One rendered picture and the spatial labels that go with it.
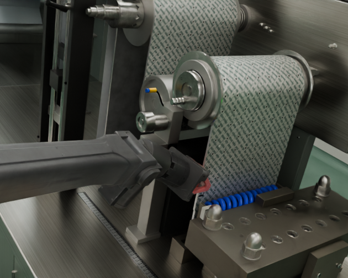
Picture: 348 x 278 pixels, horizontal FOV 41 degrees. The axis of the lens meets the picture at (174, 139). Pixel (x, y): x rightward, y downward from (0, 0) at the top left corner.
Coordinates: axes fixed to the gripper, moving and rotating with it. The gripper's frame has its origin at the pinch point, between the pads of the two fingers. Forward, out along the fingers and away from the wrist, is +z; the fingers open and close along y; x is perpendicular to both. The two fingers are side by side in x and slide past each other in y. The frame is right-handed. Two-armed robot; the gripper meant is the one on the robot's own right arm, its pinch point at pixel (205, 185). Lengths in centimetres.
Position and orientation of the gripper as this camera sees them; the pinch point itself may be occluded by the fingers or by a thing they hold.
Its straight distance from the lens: 92.7
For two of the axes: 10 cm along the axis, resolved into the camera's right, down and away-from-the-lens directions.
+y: 5.7, 4.3, -7.0
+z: 6.1, 3.5, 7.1
